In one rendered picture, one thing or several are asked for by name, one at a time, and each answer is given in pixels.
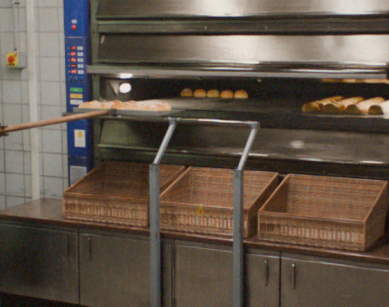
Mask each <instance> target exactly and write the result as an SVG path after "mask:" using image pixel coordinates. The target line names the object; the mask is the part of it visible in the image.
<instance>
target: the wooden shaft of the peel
mask: <svg viewBox="0 0 389 307"><path fill-rule="evenodd" d="M107 114H108V111H107V110H102V111H94V112H90V113H82V114H74V115H70V116H62V118H54V119H50V120H42V121H37V122H30V123H22V124H17V125H9V126H8V127H5V128H2V127H0V134H4V133H9V132H16V131H20V130H27V129H31V128H35V127H42V126H46V125H54V124H58V123H65V122H72V121H76V120H83V119H89V118H95V117H100V116H103V115H107Z"/></svg>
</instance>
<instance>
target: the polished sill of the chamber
mask: <svg viewBox="0 0 389 307"><path fill-rule="evenodd" d="M162 116H178V117H192V118H221V119H236V120H265V121H280V122H308V123H337V124H353V125H382V126H389V117H377V116H345V115H328V114H296V113H264V112H247V111H216V110H199V109H186V110H185V111H179V112H175V113H169V114H166V115H162Z"/></svg>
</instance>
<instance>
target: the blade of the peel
mask: <svg viewBox="0 0 389 307"><path fill-rule="evenodd" d="M102 110H104V109H94V108H78V107H73V113H90V112H94V111H102ZM185 110H186V109H172V110H171V111H145V110H127V109H117V110H116V113H117V114H136V116H162V115H166V114H169V113H175V112H179V111H185Z"/></svg>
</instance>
